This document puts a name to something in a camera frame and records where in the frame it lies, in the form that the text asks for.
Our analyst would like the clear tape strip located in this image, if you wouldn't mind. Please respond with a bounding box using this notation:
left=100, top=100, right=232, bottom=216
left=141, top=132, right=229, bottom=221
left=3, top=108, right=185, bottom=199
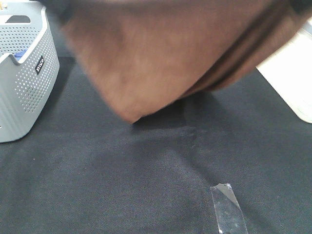
left=210, top=183, right=248, bottom=234

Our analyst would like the white plastic basket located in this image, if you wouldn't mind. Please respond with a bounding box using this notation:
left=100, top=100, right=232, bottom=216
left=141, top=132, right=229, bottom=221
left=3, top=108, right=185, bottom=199
left=256, top=19, right=312, bottom=123

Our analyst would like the grey perforated laundry basket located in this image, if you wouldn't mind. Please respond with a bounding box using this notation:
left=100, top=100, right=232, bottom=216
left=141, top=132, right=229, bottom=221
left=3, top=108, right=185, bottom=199
left=0, top=0, right=59, bottom=143

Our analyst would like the black table cloth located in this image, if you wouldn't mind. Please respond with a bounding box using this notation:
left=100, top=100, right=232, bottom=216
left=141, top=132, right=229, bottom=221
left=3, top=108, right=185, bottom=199
left=0, top=4, right=312, bottom=234

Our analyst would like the blue cloth in basket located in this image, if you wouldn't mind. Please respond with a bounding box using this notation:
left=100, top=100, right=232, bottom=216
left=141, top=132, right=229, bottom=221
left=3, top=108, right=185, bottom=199
left=14, top=49, right=27, bottom=61

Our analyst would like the brown towel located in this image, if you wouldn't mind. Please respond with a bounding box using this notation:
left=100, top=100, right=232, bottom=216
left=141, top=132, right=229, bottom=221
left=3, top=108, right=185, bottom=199
left=43, top=0, right=312, bottom=124

